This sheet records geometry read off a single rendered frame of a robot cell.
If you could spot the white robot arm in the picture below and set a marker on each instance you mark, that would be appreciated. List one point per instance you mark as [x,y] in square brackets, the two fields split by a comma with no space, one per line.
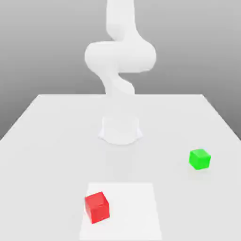
[120,56]

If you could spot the small green cube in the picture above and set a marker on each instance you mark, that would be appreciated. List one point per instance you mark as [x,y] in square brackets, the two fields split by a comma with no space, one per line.
[200,159]

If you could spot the small red cube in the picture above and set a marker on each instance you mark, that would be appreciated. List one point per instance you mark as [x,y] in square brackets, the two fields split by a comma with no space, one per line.
[97,208]

